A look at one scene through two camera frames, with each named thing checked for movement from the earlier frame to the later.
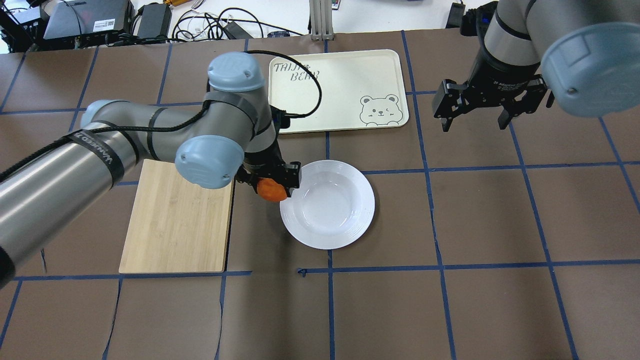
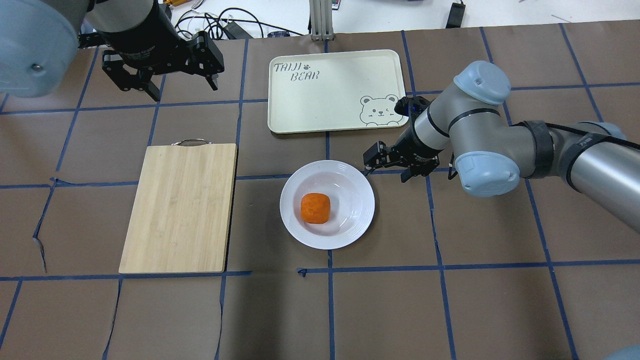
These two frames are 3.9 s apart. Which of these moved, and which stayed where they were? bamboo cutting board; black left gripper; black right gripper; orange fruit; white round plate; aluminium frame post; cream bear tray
Moved: black right gripper; black left gripper; orange fruit
Stayed: white round plate; aluminium frame post; cream bear tray; bamboo cutting board
